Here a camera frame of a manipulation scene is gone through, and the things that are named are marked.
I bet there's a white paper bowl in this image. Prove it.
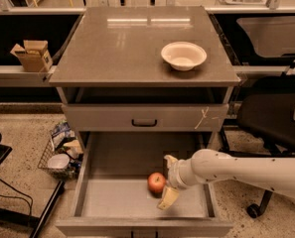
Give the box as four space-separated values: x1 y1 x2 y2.
161 42 207 71

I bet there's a black drawer handle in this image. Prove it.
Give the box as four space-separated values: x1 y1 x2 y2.
131 119 158 127

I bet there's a red apple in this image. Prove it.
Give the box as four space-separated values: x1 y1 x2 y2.
147 173 166 193

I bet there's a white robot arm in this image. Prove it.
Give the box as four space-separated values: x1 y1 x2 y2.
157 149 295 210

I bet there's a black cable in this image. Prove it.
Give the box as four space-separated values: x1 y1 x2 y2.
0 171 34 216

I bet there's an open middle drawer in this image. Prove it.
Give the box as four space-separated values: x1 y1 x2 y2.
57 132 232 238

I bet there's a black office chair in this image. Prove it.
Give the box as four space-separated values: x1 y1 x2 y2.
220 61 295 218

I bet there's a white cup in basket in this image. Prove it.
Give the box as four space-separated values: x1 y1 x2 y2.
47 154 70 170

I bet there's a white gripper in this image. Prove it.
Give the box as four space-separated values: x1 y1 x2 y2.
157 155 189 210

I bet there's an open cardboard box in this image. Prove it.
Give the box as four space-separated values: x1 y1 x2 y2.
11 40 53 72

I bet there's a grey drawer cabinet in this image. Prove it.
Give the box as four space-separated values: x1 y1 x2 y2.
49 5 242 238

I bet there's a closed top drawer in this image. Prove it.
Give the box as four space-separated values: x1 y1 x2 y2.
63 104 228 132

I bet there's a black stand base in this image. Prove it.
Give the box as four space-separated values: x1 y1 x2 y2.
0 126 67 238

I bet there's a wire basket with items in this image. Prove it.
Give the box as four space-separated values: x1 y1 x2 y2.
38 120 83 179

